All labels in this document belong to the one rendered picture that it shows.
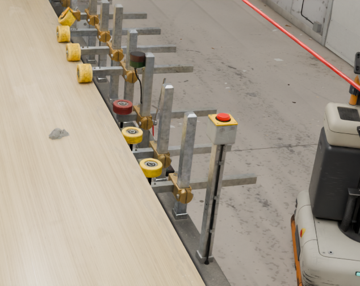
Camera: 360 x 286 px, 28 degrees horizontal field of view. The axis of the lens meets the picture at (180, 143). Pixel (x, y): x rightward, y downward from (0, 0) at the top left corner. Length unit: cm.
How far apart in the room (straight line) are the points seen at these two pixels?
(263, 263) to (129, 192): 143
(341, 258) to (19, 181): 155
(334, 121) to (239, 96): 222
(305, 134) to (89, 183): 282
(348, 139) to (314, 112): 208
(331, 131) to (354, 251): 55
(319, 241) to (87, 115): 124
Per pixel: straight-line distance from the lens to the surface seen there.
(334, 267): 325
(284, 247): 377
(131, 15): 387
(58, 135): 264
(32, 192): 232
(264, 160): 454
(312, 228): 344
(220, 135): 212
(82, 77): 307
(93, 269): 199
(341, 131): 326
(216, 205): 227
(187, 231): 252
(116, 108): 290
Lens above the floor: 213
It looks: 27 degrees down
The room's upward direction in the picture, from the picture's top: 6 degrees clockwise
